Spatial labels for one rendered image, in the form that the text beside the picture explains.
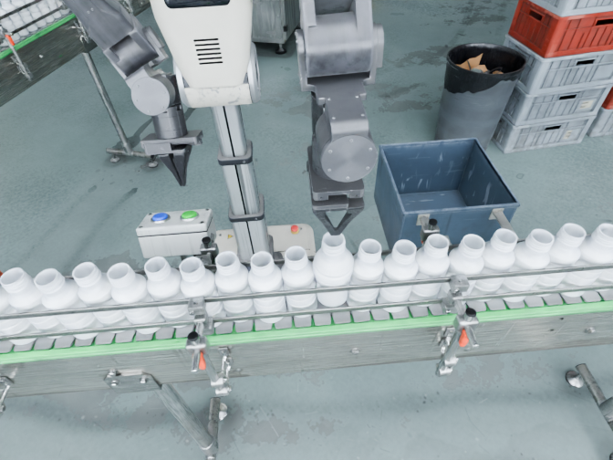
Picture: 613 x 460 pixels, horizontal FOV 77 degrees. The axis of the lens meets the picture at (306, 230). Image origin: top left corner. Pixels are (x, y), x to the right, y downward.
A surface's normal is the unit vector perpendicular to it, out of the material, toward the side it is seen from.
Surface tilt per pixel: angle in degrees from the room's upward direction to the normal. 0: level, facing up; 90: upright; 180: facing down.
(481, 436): 0
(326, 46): 66
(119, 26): 98
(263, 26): 90
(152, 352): 90
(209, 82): 90
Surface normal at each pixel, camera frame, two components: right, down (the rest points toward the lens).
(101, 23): 0.38, 0.75
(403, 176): 0.07, 0.72
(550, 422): -0.04, -0.68
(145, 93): 0.14, 0.43
